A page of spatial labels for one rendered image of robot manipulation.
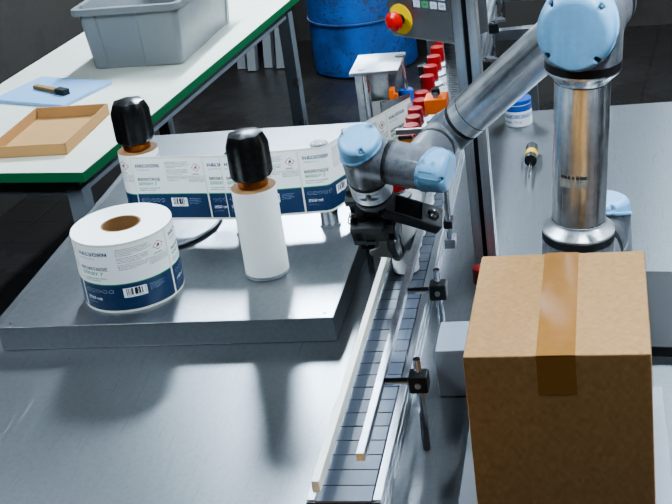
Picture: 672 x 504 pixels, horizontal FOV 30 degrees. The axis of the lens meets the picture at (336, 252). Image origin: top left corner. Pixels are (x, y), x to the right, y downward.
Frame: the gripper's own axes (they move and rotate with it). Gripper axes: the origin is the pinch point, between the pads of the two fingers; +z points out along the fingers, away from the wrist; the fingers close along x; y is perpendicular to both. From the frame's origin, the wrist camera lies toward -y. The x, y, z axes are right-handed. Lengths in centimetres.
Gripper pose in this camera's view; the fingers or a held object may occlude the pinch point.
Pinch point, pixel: (401, 254)
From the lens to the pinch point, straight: 237.6
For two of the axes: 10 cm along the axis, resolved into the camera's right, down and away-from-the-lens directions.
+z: 1.9, 5.6, 8.0
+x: -0.8, 8.3, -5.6
